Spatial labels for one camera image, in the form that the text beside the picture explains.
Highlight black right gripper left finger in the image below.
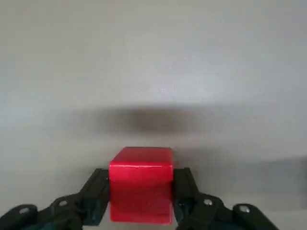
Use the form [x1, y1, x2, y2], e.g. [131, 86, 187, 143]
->
[0, 168, 111, 230]

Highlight red block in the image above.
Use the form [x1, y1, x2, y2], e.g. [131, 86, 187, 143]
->
[108, 147, 174, 225]

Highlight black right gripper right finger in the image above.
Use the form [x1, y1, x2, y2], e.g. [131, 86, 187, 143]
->
[172, 167, 281, 230]

